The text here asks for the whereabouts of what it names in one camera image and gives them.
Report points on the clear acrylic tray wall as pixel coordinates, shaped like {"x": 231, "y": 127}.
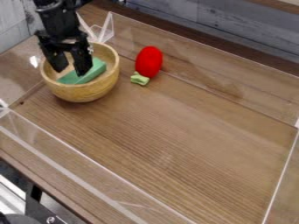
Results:
{"x": 88, "y": 188}

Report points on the brown wooden bowl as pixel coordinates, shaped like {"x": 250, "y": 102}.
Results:
{"x": 90, "y": 91}

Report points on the clear acrylic corner bracket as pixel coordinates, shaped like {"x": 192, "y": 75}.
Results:
{"x": 99, "y": 34}

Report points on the black table leg bracket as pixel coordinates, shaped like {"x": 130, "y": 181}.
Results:
{"x": 36, "y": 210}

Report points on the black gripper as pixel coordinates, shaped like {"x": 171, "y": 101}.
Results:
{"x": 62, "y": 36}

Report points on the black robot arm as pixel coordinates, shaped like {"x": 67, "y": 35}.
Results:
{"x": 60, "y": 3}

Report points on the green rectangular block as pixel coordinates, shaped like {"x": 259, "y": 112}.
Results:
{"x": 72, "y": 79}

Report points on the small green toy piece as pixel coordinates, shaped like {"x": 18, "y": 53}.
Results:
{"x": 139, "y": 79}

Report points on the red toy fruit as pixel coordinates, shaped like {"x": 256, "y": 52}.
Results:
{"x": 148, "y": 61}

